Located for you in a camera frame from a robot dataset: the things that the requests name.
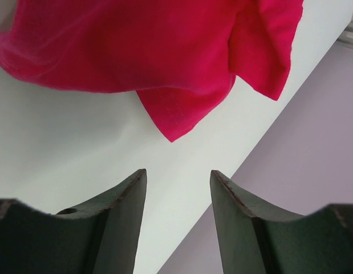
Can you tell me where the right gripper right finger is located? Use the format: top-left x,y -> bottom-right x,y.
210,170 -> 353,273

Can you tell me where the red t shirt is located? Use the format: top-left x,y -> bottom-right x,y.
0,0 -> 303,142

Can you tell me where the aluminium frame rail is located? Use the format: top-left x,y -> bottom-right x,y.
337,22 -> 353,47

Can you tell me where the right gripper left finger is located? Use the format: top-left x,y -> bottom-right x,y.
0,169 -> 147,273

